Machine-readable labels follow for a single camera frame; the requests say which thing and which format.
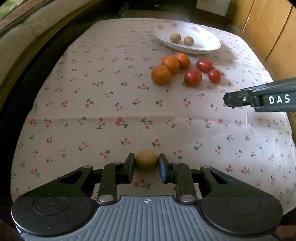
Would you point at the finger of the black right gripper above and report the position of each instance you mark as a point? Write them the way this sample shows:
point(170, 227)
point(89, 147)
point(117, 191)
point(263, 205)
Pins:
point(239, 98)

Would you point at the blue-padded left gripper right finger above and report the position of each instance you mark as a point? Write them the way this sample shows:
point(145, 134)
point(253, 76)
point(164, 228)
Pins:
point(179, 174)

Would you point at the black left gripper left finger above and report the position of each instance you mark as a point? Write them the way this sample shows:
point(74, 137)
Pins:
point(111, 176)

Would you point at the small red tomato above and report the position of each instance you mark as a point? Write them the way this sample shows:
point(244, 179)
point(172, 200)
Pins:
point(214, 76)

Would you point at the brown round fruit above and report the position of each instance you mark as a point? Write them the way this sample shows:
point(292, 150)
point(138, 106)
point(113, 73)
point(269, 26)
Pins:
point(175, 38)
point(146, 159)

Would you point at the orange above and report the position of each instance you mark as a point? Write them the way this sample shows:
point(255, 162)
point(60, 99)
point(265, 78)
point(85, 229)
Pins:
point(184, 61)
point(171, 63)
point(161, 75)

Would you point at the pale round fruit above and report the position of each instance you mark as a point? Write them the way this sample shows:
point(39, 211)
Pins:
point(189, 41)

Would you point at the white floral plate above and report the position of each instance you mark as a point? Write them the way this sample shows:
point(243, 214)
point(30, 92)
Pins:
point(204, 40)

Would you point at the wooden wardrobe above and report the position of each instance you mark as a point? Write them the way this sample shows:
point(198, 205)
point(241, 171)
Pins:
point(269, 27)

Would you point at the cherry print tablecloth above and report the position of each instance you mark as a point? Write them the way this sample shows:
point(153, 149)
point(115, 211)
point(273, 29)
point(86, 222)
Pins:
point(99, 104)

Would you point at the brown stool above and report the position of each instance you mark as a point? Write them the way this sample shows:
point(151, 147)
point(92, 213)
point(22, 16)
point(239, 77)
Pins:
point(155, 15)

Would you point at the bed with beige mattress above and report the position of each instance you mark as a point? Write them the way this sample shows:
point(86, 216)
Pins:
point(18, 35)

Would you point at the floral blanket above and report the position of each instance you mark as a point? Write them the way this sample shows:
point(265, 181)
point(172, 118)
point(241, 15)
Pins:
point(13, 14)

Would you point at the wall power socket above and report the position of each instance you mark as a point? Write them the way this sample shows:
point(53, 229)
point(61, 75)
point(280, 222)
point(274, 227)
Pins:
point(213, 2)

